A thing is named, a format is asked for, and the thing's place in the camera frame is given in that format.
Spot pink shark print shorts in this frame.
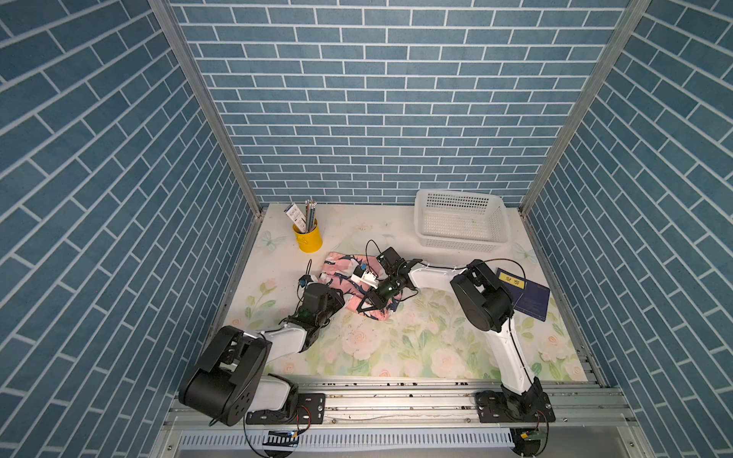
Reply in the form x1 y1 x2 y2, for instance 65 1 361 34
317 252 386 313

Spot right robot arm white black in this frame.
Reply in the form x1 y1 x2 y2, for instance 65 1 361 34
356 248 542 404

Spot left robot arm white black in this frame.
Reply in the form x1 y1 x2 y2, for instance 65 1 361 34
179 282 345 427

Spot floral table mat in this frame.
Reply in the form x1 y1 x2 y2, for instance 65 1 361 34
226 204 589 383

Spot yellow pen cup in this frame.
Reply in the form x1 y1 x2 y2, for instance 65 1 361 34
292 221 323 254

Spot white plastic mesh basket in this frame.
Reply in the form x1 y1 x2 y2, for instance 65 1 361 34
413 190 513 252

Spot white paper card in cup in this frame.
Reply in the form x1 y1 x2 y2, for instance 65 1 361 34
284 202 308 234

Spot pens in cup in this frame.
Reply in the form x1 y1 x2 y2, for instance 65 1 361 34
305 200 316 233

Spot dark blue booklet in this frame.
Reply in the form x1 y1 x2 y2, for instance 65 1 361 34
497 269 551 322

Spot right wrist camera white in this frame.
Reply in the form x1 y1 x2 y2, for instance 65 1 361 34
350 264 379 289

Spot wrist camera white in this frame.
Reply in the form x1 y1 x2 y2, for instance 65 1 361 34
350 264 379 289
298 274 315 288

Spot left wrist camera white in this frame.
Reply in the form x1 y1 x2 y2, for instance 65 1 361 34
298 274 315 288

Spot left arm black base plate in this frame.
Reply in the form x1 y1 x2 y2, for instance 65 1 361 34
246 393 326 427

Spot aluminium mounting rail frame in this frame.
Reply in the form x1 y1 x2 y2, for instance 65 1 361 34
148 377 654 458

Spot white slotted cable duct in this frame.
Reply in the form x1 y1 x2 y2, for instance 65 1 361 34
178 427 515 452

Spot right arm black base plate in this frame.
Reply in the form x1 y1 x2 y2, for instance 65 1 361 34
475 378 555 424

